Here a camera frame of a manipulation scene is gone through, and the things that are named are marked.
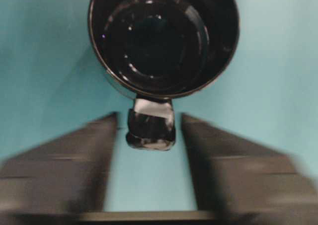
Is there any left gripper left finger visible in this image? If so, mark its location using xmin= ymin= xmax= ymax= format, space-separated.
xmin=0 ymin=113 xmax=117 ymax=222

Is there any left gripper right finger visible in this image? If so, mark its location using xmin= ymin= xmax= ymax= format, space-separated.
xmin=181 ymin=114 xmax=318 ymax=223

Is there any black cup holder with handle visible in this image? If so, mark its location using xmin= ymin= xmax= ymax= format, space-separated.
xmin=87 ymin=0 xmax=239 ymax=150

